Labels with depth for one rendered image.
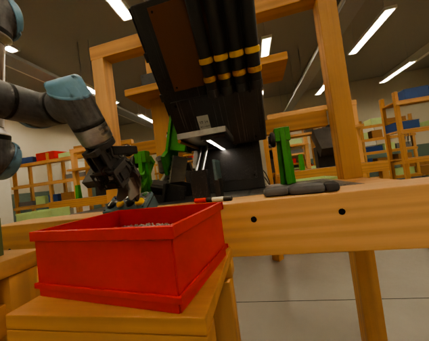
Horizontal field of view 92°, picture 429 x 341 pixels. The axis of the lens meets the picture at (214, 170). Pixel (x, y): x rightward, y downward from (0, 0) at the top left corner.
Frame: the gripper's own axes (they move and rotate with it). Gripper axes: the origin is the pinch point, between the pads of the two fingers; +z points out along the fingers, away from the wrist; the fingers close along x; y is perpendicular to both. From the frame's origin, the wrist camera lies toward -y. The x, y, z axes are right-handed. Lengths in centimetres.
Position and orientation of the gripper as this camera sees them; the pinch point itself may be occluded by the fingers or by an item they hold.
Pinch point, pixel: (136, 195)
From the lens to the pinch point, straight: 69.5
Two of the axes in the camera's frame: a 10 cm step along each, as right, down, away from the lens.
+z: 2.3, 8.1, 5.4
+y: -1.0, 5.7, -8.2
